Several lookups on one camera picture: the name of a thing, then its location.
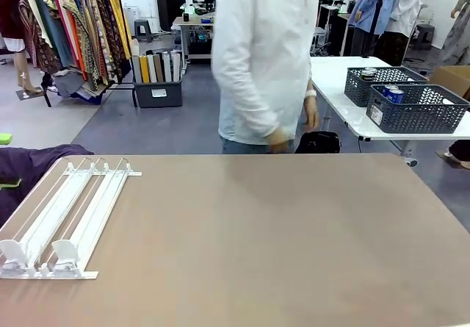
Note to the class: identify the black chair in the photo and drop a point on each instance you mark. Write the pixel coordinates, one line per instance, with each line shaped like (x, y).
(317, 143)

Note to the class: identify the brown sample board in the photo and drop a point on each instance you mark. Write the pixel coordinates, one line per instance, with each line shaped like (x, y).
(158, 68)

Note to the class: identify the beige sample board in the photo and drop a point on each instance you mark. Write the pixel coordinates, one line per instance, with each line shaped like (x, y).
(176, 66)

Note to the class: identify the teal hanging garment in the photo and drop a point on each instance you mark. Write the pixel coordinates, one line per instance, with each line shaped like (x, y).
(51, 25)

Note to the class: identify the bystander leg with shoe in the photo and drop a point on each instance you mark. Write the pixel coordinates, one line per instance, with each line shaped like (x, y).
(459, 150)

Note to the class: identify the brown cardboard box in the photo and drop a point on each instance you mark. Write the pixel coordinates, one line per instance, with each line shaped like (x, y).
(453, 77)

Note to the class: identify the person's right hand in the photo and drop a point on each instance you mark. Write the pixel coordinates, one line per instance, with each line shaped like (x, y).
(278, 141)

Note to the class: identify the bright green flat piece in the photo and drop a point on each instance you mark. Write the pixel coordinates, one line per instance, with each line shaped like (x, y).
(5, 138)
(10, 184)

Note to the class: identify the white pusher paddle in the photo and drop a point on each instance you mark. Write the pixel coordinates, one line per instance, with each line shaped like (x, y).
(66, 251)
(11, 251)

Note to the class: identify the black background desk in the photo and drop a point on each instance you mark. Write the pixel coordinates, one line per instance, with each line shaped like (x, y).
(332, 29)

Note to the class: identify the grey plastic woven basket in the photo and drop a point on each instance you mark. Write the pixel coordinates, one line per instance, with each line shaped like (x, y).
(356, 88)
(422, 117)

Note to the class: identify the white box appliance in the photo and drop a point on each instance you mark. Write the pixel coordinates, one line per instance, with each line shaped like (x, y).
(131, 14)

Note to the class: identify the person's right forearm white sleeve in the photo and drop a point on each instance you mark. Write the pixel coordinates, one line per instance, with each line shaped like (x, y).
(249, 110)

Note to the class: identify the pale grey sample board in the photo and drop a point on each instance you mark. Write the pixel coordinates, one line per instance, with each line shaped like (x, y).
(167, 67)
(136, 70)

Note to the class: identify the green yellow patterned garment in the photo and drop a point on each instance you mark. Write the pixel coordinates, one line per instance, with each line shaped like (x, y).
(79, 40)

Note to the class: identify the metal clothes rack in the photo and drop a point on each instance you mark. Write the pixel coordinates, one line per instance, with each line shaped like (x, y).
(121, 86)

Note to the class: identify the white wristband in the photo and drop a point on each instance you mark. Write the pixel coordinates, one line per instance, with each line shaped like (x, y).
(311, 94)

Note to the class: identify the yellow hanging garment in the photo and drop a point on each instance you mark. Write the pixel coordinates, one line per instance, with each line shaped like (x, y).
(117, 14)

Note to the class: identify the person's left hand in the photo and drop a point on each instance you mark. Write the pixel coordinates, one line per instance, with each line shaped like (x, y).
(311, 112)

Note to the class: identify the pale mannequin legs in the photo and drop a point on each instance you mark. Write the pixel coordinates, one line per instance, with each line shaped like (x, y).
(22, 70)

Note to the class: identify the white side table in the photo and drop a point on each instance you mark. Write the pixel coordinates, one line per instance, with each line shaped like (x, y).
(330, 81)

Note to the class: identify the grey plastic storage bin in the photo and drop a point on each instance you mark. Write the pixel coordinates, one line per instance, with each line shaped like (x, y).
(158, 95)

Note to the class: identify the tan cardboard sheet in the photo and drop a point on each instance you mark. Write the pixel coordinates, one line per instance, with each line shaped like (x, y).
(134, 47)

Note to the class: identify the person body in white jacket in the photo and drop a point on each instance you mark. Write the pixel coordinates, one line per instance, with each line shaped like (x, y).
(257, 47)

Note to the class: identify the white sample board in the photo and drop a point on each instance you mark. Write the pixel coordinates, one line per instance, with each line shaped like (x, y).
(151, 69)

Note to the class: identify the background robot cart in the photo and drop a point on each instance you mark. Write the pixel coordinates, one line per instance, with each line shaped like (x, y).
(194, 44)

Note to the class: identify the grey cloth pile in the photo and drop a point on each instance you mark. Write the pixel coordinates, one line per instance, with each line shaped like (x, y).
(71, 84)

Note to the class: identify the brown patterned hanging garment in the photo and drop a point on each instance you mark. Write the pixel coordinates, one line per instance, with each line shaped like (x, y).
(36, 44)

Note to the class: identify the dark red garment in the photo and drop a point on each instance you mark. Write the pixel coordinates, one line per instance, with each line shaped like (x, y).
(9, 7)

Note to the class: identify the dark purple cloth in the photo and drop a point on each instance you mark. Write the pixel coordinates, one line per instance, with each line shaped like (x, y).
(33, 165)

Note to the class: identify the dark patterned hanging garment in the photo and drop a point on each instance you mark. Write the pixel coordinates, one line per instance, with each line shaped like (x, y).
(104, 29)

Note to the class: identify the grey plastic stool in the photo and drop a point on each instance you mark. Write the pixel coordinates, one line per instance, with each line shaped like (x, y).
(144, 29)
(425, 36)

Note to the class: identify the black tall panel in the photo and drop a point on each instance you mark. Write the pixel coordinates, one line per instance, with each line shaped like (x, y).
(163, 1)

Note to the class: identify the yellow sample board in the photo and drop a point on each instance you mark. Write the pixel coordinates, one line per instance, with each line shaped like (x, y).
(145, 70)

